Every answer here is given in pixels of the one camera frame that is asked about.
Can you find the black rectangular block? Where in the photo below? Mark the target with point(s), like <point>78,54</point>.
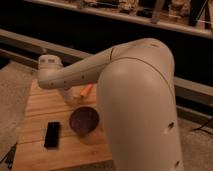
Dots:
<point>52,135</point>

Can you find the wooden board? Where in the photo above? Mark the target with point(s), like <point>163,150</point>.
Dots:
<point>46,106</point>

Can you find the dark purple bowl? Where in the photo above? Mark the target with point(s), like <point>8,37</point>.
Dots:
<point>84,120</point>

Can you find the orange carrot toy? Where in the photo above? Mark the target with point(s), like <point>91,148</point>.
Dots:
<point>86,90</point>

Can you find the background shelf with clutter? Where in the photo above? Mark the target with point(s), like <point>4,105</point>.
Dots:
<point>123,11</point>

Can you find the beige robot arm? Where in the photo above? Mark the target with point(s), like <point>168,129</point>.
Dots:
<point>136,96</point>

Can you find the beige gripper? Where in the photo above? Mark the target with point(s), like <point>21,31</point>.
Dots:
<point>67,95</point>

